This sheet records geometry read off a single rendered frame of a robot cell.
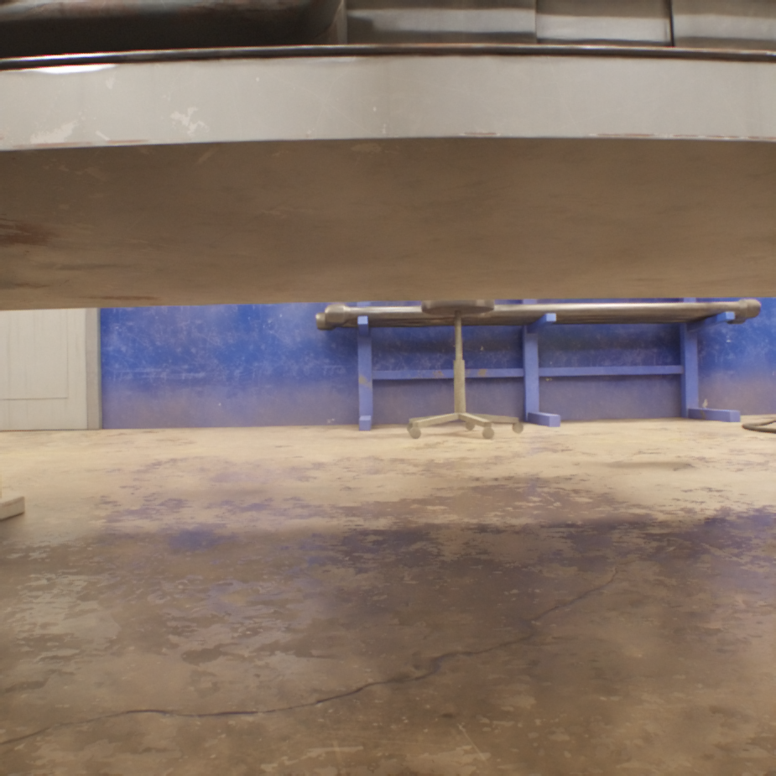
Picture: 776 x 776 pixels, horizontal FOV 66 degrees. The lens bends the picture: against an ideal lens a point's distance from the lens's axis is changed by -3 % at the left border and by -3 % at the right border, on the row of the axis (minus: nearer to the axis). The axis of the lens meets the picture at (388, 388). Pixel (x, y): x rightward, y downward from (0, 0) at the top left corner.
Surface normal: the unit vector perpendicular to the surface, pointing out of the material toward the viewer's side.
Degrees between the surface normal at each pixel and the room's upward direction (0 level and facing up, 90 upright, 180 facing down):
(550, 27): 90
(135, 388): 90
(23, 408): 90
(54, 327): 90
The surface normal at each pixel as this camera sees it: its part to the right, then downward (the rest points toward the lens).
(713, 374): 0.02, 0.00
